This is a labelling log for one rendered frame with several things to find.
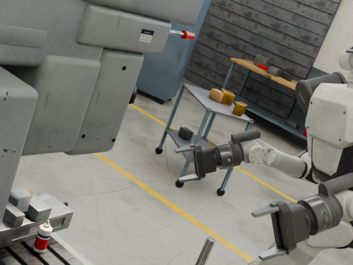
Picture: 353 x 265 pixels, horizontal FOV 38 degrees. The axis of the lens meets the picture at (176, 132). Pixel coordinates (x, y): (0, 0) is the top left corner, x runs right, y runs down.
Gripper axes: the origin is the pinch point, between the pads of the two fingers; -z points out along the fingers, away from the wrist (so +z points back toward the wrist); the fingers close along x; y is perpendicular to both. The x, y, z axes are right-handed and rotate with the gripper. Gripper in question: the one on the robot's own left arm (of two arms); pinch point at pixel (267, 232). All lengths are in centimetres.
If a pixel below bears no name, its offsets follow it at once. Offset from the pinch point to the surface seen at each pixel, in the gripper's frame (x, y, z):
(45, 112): 36, -24, -39
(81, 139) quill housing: 25, -38, -30
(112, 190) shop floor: -75, -317, 39
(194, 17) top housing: 51, -38, 9
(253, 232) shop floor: -142, -285, 148
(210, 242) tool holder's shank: -2.9, -11.4, -9.8
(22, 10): 59, -12, -40
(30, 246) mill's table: -9, -66, -48
